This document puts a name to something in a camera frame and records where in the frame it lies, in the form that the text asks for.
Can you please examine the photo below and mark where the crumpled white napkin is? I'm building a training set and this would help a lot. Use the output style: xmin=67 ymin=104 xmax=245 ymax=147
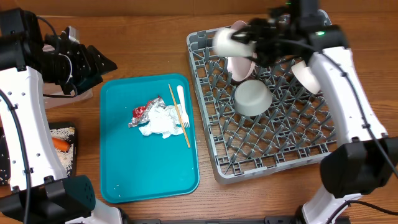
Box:
xmin=139 ymin=105 xmax=183 ymax=139

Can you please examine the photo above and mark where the rice and peanut shells pile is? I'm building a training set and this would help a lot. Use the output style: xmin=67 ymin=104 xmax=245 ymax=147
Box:
xmin=0 ymin=126 xmax=75 ymax=184

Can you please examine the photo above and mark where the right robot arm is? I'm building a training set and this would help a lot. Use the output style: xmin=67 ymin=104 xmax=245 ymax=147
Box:
xmin=231 ymin=0 xmax=397 ymax=223

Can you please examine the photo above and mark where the clear plastic bin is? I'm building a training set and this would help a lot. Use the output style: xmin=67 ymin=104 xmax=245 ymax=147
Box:
xmin=42 ymin=43 xmax=93 ymax=110

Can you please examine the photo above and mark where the white plastic fork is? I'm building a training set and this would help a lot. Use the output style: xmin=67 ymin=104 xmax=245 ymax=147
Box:
xmin=177 ymin=85 xmax=190 ymax=128

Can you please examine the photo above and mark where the red foil wrapper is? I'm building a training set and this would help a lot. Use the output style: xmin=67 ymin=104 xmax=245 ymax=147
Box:
xmin=128 ymin=95 xmax=166 ymax=128

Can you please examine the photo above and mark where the white ceramic bowl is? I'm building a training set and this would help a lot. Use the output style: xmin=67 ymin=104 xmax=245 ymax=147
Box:
xmin=291 ymin=61 xmax=320 ymax=94

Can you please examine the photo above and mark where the white paper cup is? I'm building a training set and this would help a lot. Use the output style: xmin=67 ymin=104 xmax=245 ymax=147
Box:
xmin=213 ymin=28 xmax=254 ymax=57

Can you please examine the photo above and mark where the orange carrot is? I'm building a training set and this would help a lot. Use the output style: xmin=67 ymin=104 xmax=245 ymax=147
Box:
xmin=52 ymin=138 xmax=70 ymax=152

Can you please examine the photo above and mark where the grey bowl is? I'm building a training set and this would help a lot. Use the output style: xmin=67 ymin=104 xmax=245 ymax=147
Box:
xmin=234 ymin=80 xmax=273 ymax=116

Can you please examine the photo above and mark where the white round plate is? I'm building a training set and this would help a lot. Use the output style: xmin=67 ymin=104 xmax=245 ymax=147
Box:
xmin=226 ymin=20 xmax=257 ymax=82

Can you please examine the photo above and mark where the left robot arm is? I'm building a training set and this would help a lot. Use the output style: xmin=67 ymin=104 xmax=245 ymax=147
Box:
xmin=1 ymin=8 xmax=129 ymax=223

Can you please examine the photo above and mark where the wooden chopstick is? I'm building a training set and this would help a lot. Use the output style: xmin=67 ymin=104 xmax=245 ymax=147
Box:
xmin=168 ymin=84 xmax=191 ymax=148

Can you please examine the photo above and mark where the grey dishwasher rack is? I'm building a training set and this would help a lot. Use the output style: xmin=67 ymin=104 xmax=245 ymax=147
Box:
xmin=187 ymin=23 xmax=338 ymax=184

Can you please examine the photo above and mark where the black waste tray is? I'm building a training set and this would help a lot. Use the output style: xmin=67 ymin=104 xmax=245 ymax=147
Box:
xmin=0 ymin=121 xmax=78 ymax=187

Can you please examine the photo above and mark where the teal plastic tray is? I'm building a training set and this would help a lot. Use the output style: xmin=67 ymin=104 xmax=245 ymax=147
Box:
xmin=99 ymin=73 xmax=200 ymax=203

